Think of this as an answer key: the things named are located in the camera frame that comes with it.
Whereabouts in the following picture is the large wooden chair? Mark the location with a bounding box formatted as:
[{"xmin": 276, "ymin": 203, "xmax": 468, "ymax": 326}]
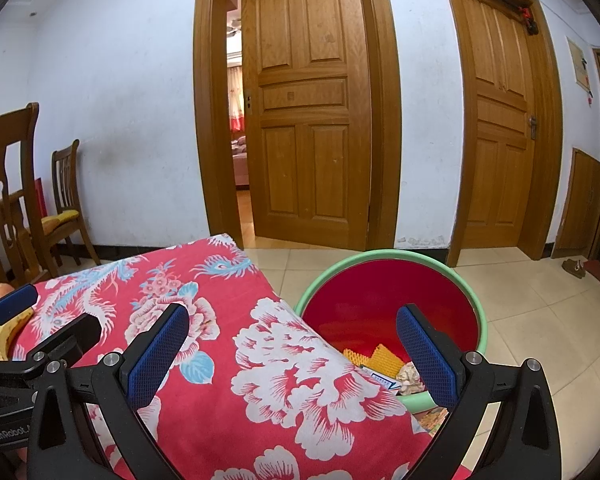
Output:
[{"xmin": 0, "ymin": 102, "xmax": 48, "ymax": 291}]

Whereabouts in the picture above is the cream paper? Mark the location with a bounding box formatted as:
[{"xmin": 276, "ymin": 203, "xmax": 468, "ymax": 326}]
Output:
[{"xmin": 397, "ymin": 364, "xmax": 426, "ymax": 396}]

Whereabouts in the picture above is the pink sofa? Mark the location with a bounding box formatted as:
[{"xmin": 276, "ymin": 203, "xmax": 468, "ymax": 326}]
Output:
[{"xmin": 231, "ymin": 135, "xmax": 251, "ymax": 188}]

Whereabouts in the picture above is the yellow beaded wrapper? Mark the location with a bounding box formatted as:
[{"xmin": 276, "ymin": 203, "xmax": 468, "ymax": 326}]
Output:
[{"xmin": 343, "ymin": 342, "xmax": 411, "ymax": 376}]

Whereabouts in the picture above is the yellow seat cushion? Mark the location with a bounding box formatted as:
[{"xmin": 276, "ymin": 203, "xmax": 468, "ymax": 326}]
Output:
[{"xmin": 40, "ymin": 210, "xmax": 81, "ymax": 233}]

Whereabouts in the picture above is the closed door's wooden frame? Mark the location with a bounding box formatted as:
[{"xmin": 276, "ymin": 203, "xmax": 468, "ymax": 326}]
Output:
[{"xmin": 437, "ymin": 0, "xmax": 565, "ymax": 267}]

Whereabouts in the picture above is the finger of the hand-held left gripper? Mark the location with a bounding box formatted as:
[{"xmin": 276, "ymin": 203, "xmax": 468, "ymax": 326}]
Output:
[
  {"xmin": 0, "ymin": 283, "xmax": 38, "ymax": 328},
  {"xmin": 0, "ymin": 312, "xmax": 103, "ymax": 375}
]

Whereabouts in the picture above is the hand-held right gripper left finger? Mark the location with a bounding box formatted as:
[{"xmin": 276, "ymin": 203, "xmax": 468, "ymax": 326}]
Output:
[{"xmin": 27, "ymin": 302, "xmax": 191, "ymax": 480}]

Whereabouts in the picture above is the wall notice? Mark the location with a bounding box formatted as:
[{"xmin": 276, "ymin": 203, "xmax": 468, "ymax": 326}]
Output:
[{"xmin": 566, "ymin": 36, "xmax": 593, "ymax": 93}]

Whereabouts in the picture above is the closed wooden door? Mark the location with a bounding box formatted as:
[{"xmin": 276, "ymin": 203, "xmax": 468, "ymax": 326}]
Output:
[{"xmin": 460, "ymin": 0, "xmax": 541, "ymax": 251}]

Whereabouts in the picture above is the open wooden door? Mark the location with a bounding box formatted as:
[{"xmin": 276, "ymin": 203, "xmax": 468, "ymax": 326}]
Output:
[{"xmin": 240, "ymin": 0, "xmax": 372, "ymax": 250}]

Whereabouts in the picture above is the patterned curtain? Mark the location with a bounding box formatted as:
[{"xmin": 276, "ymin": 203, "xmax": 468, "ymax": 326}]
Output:
[{"xmin": 227, "ymin": 62, "xmax": 244, "ymax": 133}]

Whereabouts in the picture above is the open door's wooden frame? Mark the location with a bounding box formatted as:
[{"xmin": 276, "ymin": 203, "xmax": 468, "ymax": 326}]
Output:
[{"xmin": 193, "ymin": 0, "xmax": 402, "ymax": 253}]

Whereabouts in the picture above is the red and black door hook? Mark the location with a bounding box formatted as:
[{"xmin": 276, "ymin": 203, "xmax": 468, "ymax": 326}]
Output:
[{"xmin": 517, "ymin": 7, "xmax": 538, "ymax": 36}]

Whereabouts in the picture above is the yellow banana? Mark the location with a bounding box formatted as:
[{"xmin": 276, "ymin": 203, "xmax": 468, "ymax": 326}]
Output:
[{"xmin": 0, "ymin": 306, "xmax": 35, "ymax": 361}]

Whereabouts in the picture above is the red bucket with green rim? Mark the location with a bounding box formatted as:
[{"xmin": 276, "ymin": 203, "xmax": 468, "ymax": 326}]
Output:
[{"xmin": 294, "ymin": 249, "xmax": 489, "ymax": 413}]

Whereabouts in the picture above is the low wooden cabinet door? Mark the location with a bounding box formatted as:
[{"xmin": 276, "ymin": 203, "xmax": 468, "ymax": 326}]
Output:
[{"xmin": 552, "ymin": 147, "xmax": 600, "ymax": 259}]

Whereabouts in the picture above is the wooden chair with cushion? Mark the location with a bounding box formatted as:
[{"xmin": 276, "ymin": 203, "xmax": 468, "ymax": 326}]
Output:
[{"xmin": 40, "ymin": 139, "xmax": 102, "ymax": 267}]

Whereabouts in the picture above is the red floral tablecloth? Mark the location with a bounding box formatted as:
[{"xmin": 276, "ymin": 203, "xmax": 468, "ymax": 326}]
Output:
[{"xmin": 10, "ymin": 232, "xmax": 461, "ymax": 480}]

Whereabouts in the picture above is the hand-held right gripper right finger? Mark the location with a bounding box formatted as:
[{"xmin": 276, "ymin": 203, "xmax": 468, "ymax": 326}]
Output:
[{"xmin": 396, "ymin": 304, "xmax": 563, "ymax": 480}]

